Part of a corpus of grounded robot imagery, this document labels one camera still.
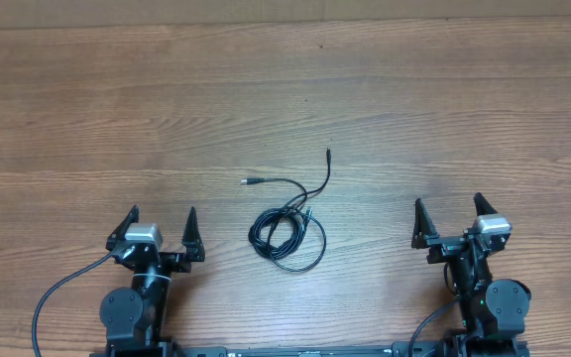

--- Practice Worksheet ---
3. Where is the black USB-C cable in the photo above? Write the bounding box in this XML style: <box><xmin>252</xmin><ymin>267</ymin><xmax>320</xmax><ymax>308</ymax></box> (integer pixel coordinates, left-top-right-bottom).
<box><xmin>248</xmin><ymin>147</ymin><xmax>333</xmax><ymax>262</ymax></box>

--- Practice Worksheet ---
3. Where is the black USB-A cable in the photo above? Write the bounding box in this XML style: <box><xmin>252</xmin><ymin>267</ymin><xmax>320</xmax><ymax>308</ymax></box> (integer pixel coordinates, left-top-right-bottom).
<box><xmin>239</xmin><ymin>176</ymin><xmax>328</xmax><ymax>274</ymax></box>

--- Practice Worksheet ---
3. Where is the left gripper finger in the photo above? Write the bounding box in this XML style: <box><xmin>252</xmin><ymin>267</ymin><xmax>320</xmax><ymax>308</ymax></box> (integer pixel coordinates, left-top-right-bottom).
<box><xmin>181</xmin><ymin>206</ymin><xmax>205</xmax><ymax>262</ymax></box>
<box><xmin>105</xmin><ymin>205</ymin><xmax>140</xmax><ymax>250</ymax></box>

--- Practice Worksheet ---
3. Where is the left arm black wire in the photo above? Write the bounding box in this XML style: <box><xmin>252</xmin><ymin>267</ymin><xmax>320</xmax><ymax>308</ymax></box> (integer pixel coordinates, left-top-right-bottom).
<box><xmin>31</xmin><ymin>251</ymin><xmax>118</xmax><ymax>357</ymax></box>

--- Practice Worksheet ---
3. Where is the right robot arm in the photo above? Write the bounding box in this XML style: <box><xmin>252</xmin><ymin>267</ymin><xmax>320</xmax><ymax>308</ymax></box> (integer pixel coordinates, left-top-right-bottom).
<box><xmin>406</xmin><ymin>192</ymin><xmax>531</xmax><ymax>356</ymax></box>

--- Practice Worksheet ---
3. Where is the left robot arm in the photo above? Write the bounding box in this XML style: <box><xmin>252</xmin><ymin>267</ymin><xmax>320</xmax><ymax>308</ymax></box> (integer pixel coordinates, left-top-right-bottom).
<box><xmin>99</xmin><ymin>206</ymin><xmax>205</xmax><ymax>357</ymax></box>

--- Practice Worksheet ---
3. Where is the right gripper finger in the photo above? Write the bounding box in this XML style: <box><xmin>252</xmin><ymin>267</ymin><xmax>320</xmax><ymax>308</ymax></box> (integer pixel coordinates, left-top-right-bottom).
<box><xmin>411</xmin><ymin>198</ymin><xmax>438</xmax><ymax>249</ymax></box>
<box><xmin>473</xmin><ymin>192</ymin><xmax>498</xmax><ymax>216</ymax></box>

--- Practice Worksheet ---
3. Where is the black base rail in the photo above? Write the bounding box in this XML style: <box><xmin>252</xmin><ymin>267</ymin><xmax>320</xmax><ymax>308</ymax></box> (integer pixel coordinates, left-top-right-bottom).
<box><xmin>89</xmin><ymin>340</ymin><xmax>532</xmax><ymax>357</ymax></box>

